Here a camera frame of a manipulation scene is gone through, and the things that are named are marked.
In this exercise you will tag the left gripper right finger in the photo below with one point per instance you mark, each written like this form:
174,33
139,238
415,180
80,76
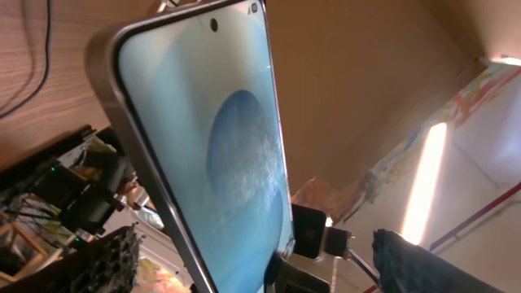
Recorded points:
407,268

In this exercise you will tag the Galaxy S25 smartphone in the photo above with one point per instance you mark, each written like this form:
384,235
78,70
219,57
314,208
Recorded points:
191,97

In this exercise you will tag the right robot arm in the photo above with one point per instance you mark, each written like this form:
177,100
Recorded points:
79,202

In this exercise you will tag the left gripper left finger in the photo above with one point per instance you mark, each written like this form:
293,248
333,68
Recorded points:
108,264

